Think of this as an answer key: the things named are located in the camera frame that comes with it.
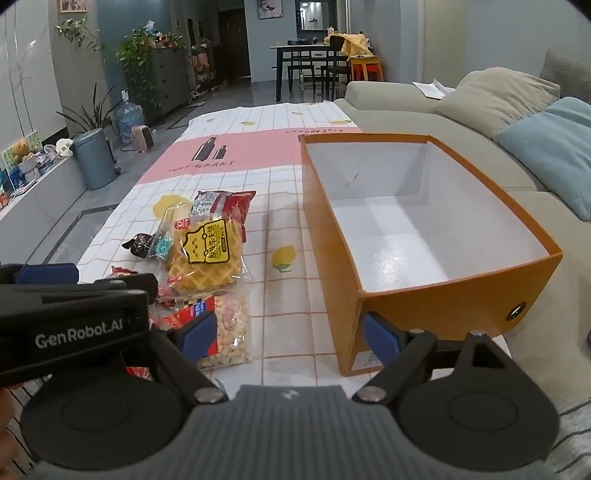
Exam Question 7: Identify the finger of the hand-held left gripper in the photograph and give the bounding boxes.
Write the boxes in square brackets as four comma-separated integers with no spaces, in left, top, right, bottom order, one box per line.
[78,273,158,305]
[0,263,80,286]

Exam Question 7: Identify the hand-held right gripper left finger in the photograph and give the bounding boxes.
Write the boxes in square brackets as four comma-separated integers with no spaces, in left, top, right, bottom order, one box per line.
[147,311,230,406]

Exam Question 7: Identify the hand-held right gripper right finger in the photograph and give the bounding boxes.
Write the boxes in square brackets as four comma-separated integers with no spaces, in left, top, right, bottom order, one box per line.
[352,311,512,408]

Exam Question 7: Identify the orange cardboard box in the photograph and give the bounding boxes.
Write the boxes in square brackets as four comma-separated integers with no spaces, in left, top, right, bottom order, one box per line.
[298,131,564,377]

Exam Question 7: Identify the red blue snack packet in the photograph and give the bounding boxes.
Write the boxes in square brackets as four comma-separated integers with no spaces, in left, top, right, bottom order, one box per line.
[152,295,218,365]

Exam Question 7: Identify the clear puffed snack bag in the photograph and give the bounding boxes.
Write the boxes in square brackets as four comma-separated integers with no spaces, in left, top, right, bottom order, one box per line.
[198,293,254,370]

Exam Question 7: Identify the dark shiny snack packet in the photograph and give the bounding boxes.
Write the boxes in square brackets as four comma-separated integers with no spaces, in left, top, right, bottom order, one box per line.
[122,233,155,257]

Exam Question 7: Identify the small teal packet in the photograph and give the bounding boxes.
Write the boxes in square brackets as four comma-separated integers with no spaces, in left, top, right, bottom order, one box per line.
[150,228,174,259]

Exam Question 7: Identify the waffle packet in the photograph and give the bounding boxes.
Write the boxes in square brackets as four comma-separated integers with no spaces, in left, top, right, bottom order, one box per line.
[166,219,254,296]

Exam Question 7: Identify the white blue candy packet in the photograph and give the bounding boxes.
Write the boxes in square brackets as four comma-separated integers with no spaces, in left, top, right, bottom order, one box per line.
[190,190,229,217]

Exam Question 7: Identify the plush toy picture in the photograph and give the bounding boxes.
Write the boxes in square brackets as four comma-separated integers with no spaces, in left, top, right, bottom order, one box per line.
[0,129,44,195]

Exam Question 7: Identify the grey trash bin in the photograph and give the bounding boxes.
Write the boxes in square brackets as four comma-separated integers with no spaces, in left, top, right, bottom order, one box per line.
[74,128,117,191]

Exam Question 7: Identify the pink heater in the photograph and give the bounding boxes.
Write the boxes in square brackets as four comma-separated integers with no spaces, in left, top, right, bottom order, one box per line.
[131,124,155,153]

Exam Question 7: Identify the blue water bottle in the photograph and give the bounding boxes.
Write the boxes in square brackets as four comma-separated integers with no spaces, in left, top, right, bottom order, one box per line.
[112,102,146,144]

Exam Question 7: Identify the potted grass plant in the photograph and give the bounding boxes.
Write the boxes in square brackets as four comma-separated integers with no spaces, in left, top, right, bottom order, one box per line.
[58,85,121,139]

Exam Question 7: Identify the grey drawer cabinet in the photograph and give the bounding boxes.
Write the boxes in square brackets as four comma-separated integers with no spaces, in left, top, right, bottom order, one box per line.
[148,46,191,116]

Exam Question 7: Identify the striped cloth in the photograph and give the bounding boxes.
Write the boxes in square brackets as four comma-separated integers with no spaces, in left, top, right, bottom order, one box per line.
[549,394,591,467]

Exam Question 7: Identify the tall green plant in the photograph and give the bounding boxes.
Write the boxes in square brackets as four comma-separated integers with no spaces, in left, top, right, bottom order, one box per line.
[115,28,160,109]

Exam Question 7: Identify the grey sofa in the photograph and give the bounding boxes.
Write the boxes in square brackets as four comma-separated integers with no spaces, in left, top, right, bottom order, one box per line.
[332,48,591,416]

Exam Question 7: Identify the hanging green plant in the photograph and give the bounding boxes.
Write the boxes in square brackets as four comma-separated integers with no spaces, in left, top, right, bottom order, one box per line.
[55,18,100,51]

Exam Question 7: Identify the white papers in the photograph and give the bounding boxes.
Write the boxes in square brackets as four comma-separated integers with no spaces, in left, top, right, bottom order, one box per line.
[412,79,455,100]

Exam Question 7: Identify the dark door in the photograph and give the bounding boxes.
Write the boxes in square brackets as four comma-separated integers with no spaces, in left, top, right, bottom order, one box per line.
[218,9,252,84]

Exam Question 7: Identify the light blue cushion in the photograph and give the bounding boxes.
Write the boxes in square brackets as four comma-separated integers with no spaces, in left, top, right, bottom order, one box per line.
[496,97,591,220]

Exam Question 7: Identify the beige cushion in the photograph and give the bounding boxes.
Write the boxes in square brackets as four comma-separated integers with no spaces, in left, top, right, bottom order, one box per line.
[434,67,561,139]

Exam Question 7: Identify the orange stool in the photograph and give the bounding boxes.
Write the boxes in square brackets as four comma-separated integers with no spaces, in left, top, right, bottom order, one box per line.
[349,55,384,84]

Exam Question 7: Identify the black dining chair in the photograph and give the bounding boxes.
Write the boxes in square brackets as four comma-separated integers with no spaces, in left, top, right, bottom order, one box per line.
[287,41,317,93]
[318,46,349,90]

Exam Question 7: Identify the black dining table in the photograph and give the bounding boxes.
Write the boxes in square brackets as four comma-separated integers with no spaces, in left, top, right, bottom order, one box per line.
[270,44,352,102]

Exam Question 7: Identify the yellow cloth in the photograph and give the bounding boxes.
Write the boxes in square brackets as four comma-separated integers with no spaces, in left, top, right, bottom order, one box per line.
[329,33,370,58]

